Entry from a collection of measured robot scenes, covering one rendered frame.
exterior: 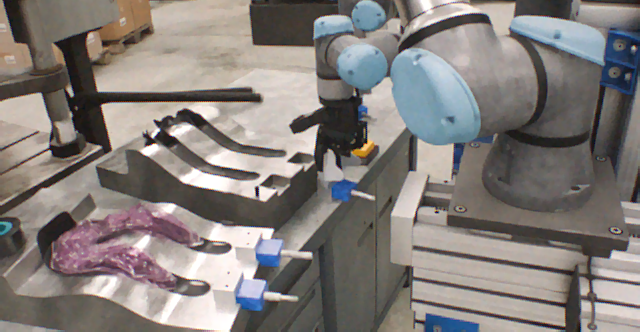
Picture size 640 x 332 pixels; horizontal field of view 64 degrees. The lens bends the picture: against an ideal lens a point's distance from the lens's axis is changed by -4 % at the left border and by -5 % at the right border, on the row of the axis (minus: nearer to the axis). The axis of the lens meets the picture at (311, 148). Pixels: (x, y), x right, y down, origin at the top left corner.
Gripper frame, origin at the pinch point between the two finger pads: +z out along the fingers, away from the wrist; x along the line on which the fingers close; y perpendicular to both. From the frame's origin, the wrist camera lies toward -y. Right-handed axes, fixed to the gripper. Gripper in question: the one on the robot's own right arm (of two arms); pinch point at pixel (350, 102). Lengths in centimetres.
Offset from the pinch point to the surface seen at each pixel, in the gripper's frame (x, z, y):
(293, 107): -8.1, 4.7, -18.1
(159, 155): -60, -8, 8
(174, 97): -40, -4, -33
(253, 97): -15.9, 2.2, -28.9
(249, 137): -37.4, -3.7, 6.7
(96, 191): -73, 5, -9
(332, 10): 206, 50, -273
